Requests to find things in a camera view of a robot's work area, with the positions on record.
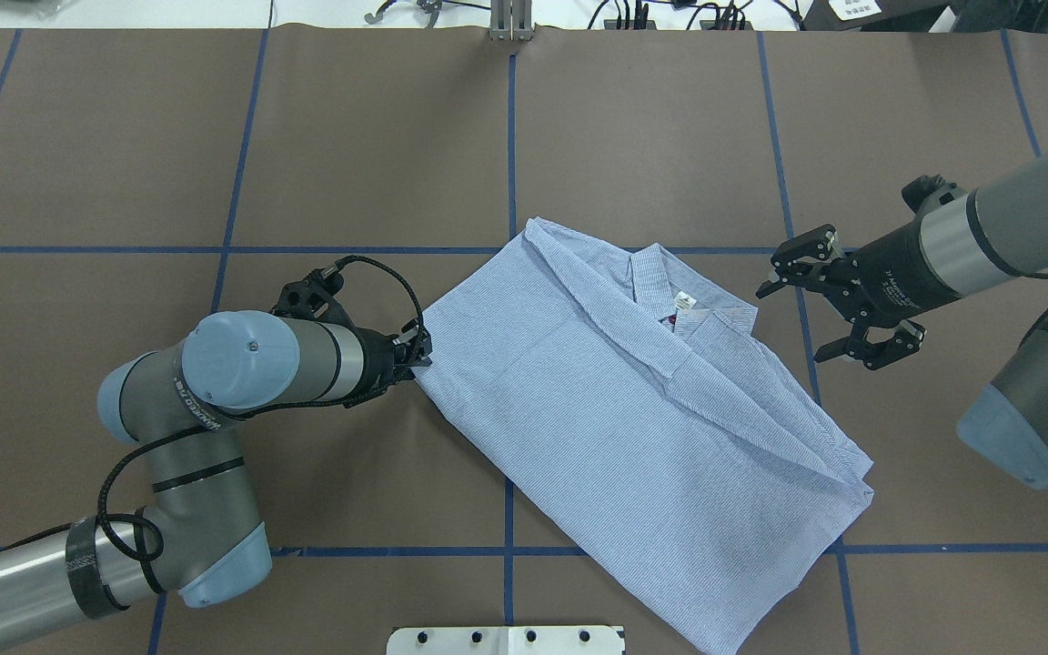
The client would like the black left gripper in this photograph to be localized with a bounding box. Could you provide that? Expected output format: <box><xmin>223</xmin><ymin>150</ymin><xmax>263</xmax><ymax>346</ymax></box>
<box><xmin>358</xmin><ymin>318</ymin><xmax>432</xmax><ymax>397</ymax></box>

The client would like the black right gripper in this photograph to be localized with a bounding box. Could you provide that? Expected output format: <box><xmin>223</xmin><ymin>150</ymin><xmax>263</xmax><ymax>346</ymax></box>
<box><xmin>754</xmin><ymin>218</ymin><xmax>961</xmax><ymax>370</ymax></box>

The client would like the light blue striped shirt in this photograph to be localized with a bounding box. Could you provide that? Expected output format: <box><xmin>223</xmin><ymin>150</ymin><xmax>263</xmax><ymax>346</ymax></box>
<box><xmin>417</xmin><ymin>218</ymin><xmax>873</xmax><ymax>654</ymax></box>

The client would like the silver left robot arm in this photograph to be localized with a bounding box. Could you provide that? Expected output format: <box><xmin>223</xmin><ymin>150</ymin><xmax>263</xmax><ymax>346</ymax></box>
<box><xmin>0</xmin><ymin>310</ymin><xmax>431</xmax><ymax>651</ymax></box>

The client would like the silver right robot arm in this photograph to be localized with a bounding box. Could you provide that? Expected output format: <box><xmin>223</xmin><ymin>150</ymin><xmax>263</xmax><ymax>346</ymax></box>
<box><xmin>756</xmin><ymin>154</ymin><xmax>1048</xmax><ymax>489</ymax></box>

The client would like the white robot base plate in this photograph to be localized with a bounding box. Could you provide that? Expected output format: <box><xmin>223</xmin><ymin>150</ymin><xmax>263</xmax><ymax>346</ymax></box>
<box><xmin>386</xmin><ymin>625</ymin><xmax>627</xmax><ymax>654</ymax></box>

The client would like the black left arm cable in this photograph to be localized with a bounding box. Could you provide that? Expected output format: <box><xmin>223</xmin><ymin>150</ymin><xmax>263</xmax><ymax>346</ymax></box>
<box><xmin>0</xmin><ymin>256</ymin><xmax>427</xmax><ymax>597</ymax></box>

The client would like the grey aluminium frame post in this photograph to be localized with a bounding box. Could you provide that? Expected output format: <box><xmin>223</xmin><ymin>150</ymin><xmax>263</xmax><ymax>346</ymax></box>
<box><xmin>489</xmin><ymin>0</ymin><xmax>534</xmax><ymax>42</ymax></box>

